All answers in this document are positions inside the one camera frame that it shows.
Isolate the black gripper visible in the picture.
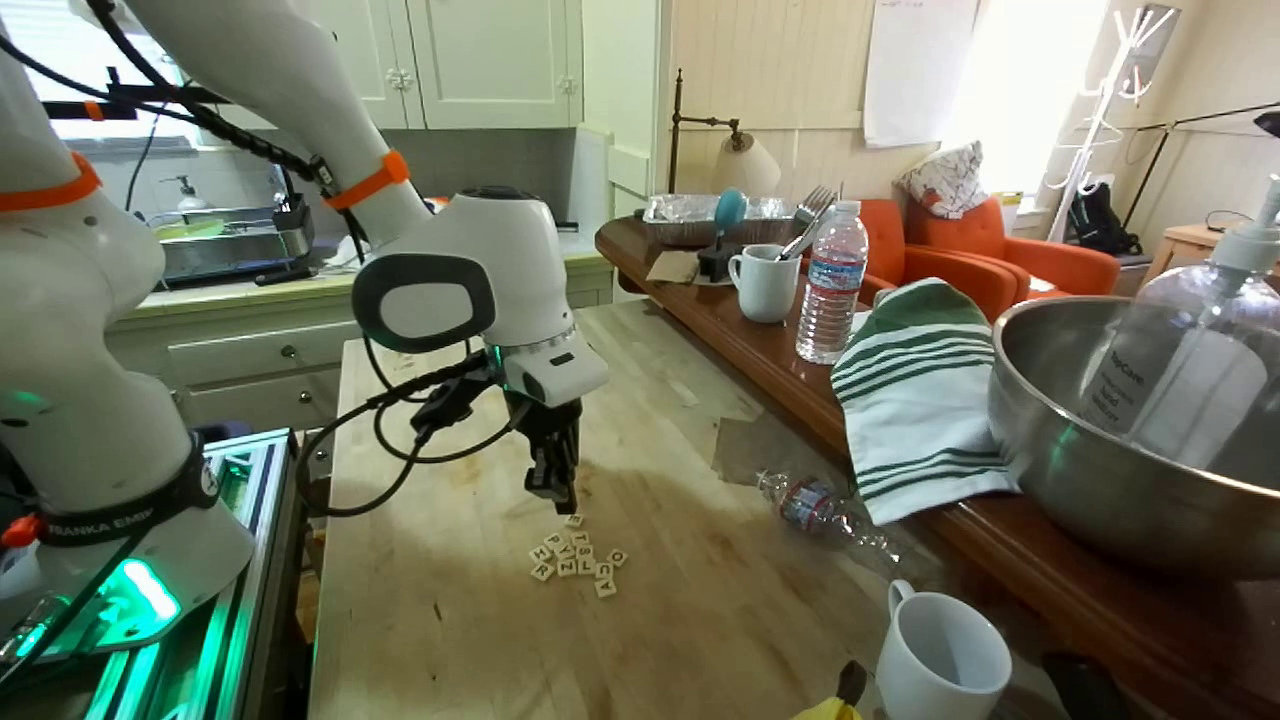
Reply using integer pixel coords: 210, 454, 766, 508
509, 397, 585, 517

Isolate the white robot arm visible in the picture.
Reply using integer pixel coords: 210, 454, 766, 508
0, 0, 603, 655

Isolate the pile of white letter tiles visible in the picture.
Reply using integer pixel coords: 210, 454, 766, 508
530, 527, 627, 601

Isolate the crumpled clear plastic wrap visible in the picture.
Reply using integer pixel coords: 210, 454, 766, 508
758, 473, 872, 546

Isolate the white mug with utensils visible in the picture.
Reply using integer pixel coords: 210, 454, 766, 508
728, 243, 802, 322

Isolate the clear water bottle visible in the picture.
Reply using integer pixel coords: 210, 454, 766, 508
796, 198, 870, 362

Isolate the striped green white towel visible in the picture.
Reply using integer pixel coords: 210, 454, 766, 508
832, 274, 1014, 523

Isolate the floor lamp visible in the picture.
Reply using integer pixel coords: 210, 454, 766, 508
663, 75, 781, 197

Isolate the white mug near table edge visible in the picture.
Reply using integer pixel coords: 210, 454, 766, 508
872, 579, 1014, 720

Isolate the orange armchair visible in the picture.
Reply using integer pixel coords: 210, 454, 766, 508
859, 198, 1121, 320

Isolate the steel mixing bowl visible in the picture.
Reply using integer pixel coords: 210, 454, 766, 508
990, 297, 1280, 579

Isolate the clear soap dispenser bottle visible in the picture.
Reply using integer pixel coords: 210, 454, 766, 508
1082, 175, 1280, 467

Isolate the dark wooden side table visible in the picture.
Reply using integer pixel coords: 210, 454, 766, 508
595, 216, 1280, 720

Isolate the green lit robot base rail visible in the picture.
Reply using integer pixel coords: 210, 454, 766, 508
0, 429, 300, 720

